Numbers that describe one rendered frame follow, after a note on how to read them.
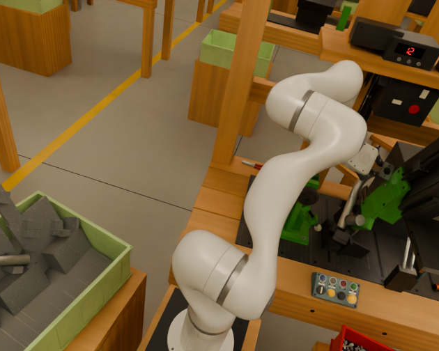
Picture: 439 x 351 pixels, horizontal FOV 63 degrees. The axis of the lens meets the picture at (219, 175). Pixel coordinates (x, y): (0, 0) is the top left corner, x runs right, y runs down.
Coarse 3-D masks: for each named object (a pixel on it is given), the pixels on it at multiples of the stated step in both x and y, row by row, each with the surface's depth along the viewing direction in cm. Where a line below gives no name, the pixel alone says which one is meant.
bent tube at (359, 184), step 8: (376, 168) 126; (384, 168) 122; (392, 168) 122; (360, 184) 134; (352, 192) 134; (352, 200) 133; (344, 208) 134; (352, 208) 133; (344, 216) 132; (344, 224) 132
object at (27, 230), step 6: (24, 222) 106; (30, 222) 107; (54, 222) 115; (60, 222) 116; (24, 228) 106; (30, 228) 107; (54, 228) 115; (60, 228) 116; (24, 234) 106; (30, 234) 105; (36, 234) 105; (54, 234) 114; (60, 234) 113; (66, 234) 114
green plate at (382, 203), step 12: (396, 180) 118; (372, 192) 128; (384, 192) 122; (396, 192) 115; (360, 204) 132; (372, 204) 125; (384, 204) 118; (396, 204) 117; (372, 216) 122; (384, 216) 121; (396, 216) 120
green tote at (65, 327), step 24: (0, 216) 114; (72, 216) 120; (96, 240) 121; (120, 240) 115; (120, 264) 112; (96, 288) 104; (72, 312) 98; (96, 312) 111; (48, 336) 92; (72, 336) 104
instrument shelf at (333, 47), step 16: (320, 32) 133; (336, 32) 131; (320, 48) 121; (336, 48) 117; (352, 48) 120; (368, 48) 123; (368, 64) 115; (384, 64) 114; (400, 64) 116; (416, 80) 115; (432, 80) 114
